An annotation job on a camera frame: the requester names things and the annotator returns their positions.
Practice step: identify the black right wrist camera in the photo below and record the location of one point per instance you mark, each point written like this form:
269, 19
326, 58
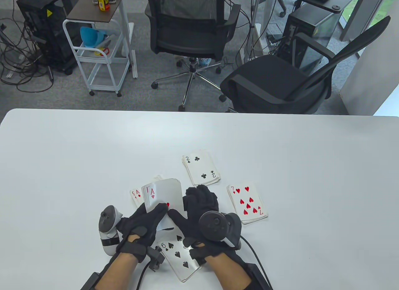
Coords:
198, 257

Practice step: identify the dark office desk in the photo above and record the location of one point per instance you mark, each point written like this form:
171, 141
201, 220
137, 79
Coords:
343, 0

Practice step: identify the pile of face-up spades cards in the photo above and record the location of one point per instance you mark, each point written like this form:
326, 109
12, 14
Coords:
177, 259

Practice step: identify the grey left hand controller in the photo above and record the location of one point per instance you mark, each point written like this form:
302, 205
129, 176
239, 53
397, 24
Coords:
107, 220

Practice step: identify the pile of face-up hearts cards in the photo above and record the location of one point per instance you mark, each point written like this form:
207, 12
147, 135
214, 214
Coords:
247, 199

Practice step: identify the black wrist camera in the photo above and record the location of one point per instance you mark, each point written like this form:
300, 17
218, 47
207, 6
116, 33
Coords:
198, 257
156, 259

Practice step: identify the brown top white side table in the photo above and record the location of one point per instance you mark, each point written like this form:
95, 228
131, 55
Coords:
90, 6

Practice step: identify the person's left forearm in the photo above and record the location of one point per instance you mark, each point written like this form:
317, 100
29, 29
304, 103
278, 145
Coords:
117, 271

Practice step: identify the pile of face-up diamonds cards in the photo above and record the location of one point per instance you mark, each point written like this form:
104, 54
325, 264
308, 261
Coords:
136, 196

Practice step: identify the small black round object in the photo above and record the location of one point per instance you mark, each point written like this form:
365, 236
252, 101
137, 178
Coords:
336, 7

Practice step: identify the black chair base with casters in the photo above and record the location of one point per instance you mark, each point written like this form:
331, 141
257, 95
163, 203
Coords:
282, 13

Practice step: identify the black computer tower yellow sticker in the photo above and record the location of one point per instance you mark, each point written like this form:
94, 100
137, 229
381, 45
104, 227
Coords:
46, 37

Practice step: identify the black glass side computer tower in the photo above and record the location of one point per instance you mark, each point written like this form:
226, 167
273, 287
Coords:
324, 23

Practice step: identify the stack of red-backed playing cards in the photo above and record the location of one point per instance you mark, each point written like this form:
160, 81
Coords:
144, 193

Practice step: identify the red hearts playing card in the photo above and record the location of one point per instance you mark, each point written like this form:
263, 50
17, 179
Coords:
170, 192

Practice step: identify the person's right forearm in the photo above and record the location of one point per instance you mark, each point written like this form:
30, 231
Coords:
227, 274

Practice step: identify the blue plastic bowl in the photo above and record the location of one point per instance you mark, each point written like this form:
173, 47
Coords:
90, 36

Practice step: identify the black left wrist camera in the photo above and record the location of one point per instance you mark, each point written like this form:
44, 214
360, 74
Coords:
156, 259

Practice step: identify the pile of face-up clubs cards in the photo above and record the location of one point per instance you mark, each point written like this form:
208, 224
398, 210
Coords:
201, 167

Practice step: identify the person's right hand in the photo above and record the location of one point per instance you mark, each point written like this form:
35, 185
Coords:
196, 215

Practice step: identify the black mesh back office chair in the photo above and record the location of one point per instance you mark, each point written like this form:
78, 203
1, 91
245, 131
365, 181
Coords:
187, 37

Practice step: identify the black padded office chair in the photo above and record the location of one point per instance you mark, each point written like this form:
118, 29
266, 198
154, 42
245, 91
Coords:
268, 75

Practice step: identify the small black power adapter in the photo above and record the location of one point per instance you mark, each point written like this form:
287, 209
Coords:
274, 38

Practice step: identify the yellow and red packet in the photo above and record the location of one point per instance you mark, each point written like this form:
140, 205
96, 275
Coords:
101, 2

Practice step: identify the person's left hand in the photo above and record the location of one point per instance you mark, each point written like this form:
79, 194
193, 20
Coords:
141, 229

